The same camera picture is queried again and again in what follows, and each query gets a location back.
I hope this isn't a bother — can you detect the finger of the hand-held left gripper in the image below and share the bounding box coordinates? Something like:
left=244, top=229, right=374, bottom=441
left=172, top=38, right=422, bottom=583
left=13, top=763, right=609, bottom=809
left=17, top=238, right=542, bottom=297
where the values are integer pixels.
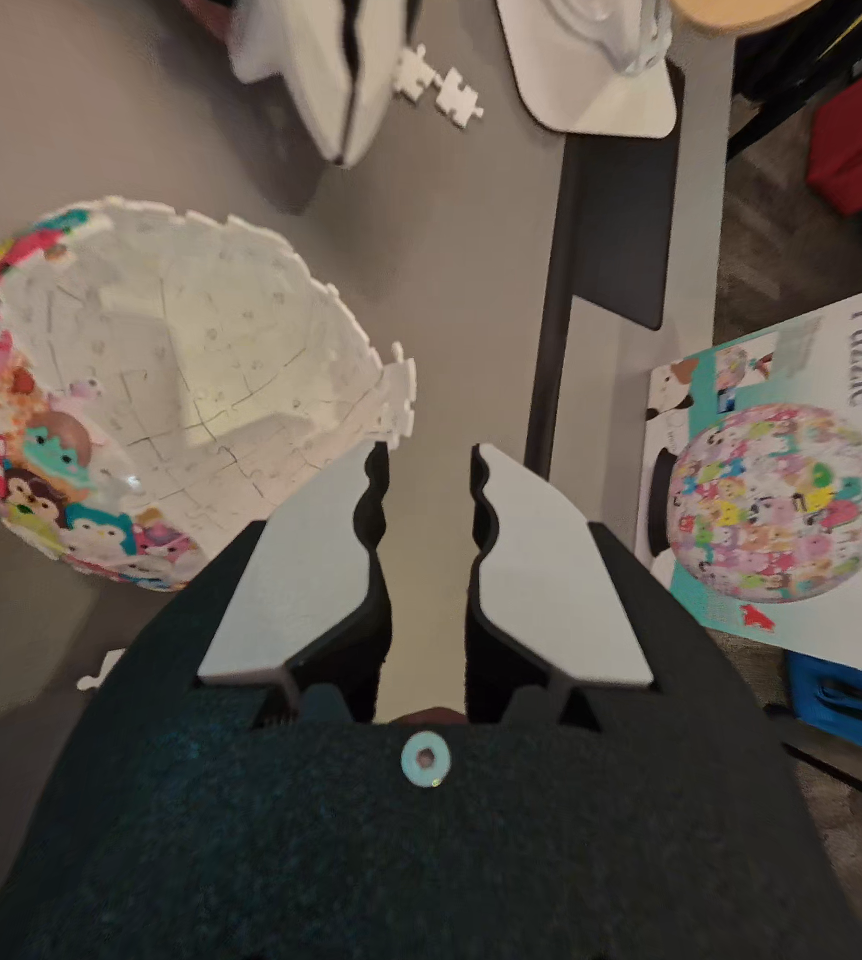
left=229, top=0, right=357, bottom=166
left=344, top=0, right=411, bottom=166

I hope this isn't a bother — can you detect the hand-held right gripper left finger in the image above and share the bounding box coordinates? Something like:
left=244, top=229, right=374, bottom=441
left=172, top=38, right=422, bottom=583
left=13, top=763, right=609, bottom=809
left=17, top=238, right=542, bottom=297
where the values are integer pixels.
left=196, top=440, right=393, bottom=724

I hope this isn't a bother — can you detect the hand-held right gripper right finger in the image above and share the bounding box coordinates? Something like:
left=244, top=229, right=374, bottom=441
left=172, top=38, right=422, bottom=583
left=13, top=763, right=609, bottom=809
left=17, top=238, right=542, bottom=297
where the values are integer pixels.
left=466, top=443, right=657, bottom=724

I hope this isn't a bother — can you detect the colourful puzzle ball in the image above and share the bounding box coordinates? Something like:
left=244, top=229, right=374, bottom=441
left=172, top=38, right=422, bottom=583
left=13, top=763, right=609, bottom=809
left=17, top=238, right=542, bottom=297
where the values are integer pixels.
left=0, top=198, right=417, bottom=594

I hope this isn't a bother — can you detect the white puzzle piece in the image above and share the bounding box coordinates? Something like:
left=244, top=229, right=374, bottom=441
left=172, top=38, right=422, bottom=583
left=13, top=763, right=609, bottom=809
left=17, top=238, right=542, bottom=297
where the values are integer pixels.
left=77, top=648, right=129, bottom=694
left=394, top=45, right=439, bottom=103
left=434, top=68, right=486, bottom=130

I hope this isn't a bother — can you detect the teal puzzle box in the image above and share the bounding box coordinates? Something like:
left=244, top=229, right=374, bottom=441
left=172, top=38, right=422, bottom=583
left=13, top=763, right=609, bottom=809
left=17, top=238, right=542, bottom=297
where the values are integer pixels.
left=638, top=278, right=862, bottom=684

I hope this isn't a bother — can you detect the white sheet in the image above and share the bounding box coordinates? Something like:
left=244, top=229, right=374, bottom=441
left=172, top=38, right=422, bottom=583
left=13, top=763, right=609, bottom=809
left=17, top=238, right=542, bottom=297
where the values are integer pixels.
left=496, top=0, right=682, bottom=139

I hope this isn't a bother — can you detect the black mat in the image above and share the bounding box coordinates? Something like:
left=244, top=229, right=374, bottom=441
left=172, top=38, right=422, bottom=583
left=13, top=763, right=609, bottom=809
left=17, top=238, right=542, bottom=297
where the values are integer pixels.
left=551, top=60, right=687, bottom=334

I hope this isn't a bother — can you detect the blue plastic crate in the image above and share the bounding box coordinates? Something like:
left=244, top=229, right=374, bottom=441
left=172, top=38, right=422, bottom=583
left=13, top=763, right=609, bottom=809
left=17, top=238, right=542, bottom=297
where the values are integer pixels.
left=784, top=653, right=862, bottom=739

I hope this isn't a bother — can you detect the black cable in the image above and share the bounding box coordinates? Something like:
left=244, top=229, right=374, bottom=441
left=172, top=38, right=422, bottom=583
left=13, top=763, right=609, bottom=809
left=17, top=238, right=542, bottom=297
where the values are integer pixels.
left=784, top=743, right=862, bottom=822

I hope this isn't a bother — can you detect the black furniture frame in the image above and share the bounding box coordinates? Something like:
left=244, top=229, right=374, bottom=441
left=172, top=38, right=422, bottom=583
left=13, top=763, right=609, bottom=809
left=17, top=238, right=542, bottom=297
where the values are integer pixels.
left=728, top=23, right=862, bottom=163

